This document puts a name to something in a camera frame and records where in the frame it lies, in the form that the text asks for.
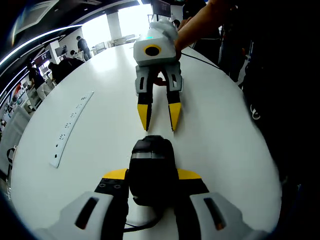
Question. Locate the person's body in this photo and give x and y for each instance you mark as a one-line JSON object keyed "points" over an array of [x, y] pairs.
{"points": [[282, 87]]}

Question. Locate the person's right forearm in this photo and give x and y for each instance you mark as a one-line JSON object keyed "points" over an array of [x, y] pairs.
{"points": [[207, 20]]}

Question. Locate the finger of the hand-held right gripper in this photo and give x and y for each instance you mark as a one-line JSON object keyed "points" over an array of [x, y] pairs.
{"points": [[175, 112], [144, 110]]}

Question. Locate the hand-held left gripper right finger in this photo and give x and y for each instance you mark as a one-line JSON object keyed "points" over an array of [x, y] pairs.
{"points": [[200, 207]]}

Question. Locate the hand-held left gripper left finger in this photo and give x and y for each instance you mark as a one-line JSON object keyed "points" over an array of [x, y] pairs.
{"points": [[100, 207]]}

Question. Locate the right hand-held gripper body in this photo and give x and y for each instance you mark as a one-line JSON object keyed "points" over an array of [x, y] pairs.
{"points": [[162, 56]]}

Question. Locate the dark monitor screen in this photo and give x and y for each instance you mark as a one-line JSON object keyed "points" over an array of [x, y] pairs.
{"points": [[162, 7]]}

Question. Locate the white power strip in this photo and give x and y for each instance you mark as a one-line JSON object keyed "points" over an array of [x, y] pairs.
{"points": [[72, 125]]}

